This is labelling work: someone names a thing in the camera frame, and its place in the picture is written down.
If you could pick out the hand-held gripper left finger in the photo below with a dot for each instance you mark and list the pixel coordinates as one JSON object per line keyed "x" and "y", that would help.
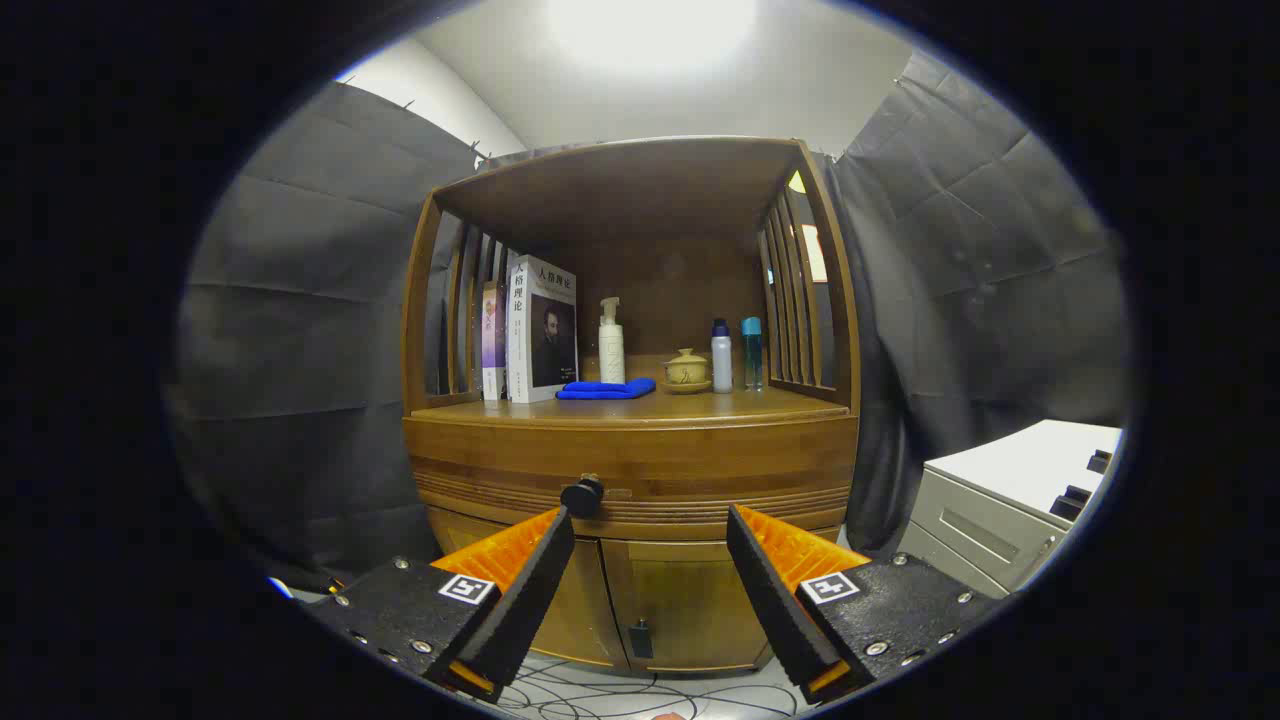
{"x": 525, "y": 600}

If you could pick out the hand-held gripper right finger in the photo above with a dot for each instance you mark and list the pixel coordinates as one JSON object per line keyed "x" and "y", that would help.
{"x": 775, "y": 600}

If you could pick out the black round drawer knob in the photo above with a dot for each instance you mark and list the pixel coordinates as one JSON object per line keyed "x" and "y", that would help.
{"x": 582, "y": 496}

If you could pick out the wooden drawer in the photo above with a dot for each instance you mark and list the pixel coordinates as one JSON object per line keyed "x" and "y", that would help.
{"x": 700, "y": 460}

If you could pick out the wooden cabinet door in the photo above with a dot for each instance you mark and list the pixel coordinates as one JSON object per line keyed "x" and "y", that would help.
{"x": 690, "y": 600}
{"x": 587, "y": 620}

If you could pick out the wooden countertop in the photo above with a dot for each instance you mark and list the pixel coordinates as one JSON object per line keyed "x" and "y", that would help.
{"x": 740, "y": 404}

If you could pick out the grey filing cabinet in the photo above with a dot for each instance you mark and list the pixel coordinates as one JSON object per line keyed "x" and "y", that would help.
{"x": 1000, "y": 470}

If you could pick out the wooden cabinet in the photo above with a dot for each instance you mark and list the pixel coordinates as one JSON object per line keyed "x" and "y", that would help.
{"x": 660, "y": 260}

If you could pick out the small black door latch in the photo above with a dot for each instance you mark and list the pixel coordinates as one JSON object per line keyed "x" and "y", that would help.
{"x": 641, "y": 640}

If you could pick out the blue folded cloth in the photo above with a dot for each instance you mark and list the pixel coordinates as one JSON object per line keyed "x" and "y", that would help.
{"x": 610, "y": 389}

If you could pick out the yellow lidded teacup with saucer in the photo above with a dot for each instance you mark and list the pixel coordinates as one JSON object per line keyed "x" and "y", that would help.
{"x": 686, "y": 372}

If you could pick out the white bottle with blue cap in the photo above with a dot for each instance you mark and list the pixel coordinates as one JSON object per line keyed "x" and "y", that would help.
{"x": 721, "y": 360}

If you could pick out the clear bottle with teal cap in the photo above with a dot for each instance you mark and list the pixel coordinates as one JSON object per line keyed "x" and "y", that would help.
{"x": 752, "y": 350}

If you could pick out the white pump bottle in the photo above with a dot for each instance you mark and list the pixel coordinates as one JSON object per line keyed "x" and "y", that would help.
{"x": 612, "y": 355}

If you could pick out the large white portrait book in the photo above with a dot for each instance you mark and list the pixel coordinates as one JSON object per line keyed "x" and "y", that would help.
{"x": 540, "y": 340}

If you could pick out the thin purple book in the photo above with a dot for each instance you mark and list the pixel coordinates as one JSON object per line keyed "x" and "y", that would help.
{"x": 493, "y": 340}

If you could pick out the small black block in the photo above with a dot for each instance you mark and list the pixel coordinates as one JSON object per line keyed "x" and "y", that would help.
{"x": 1099, "y": 462}
{"x": 1072, "y": 503}

